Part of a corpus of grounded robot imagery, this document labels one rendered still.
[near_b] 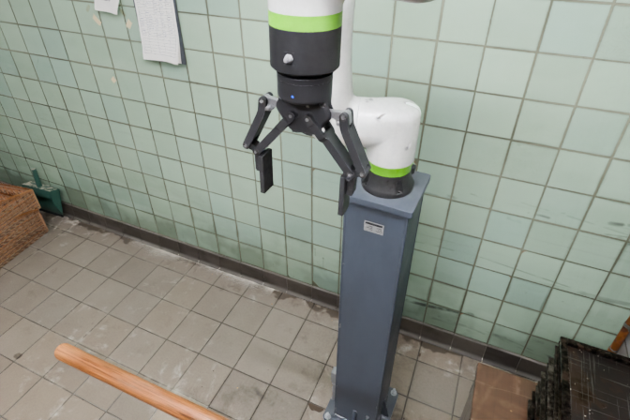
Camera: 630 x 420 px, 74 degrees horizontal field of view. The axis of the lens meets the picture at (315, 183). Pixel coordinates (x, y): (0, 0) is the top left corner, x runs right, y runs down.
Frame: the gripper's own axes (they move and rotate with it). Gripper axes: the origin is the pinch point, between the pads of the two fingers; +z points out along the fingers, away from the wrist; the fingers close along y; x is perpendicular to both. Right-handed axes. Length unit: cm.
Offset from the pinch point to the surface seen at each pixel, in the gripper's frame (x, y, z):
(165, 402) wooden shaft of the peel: 25.4, 12.3, 28.9
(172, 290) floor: -71, 117, 149
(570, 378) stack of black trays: -31, -58, 57
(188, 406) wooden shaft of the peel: 24.4, 8.4, 28.6
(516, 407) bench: -40, -53, 89
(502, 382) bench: -47, -49, 89
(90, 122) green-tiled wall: -97, 180, 67
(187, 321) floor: -58, 96, 149
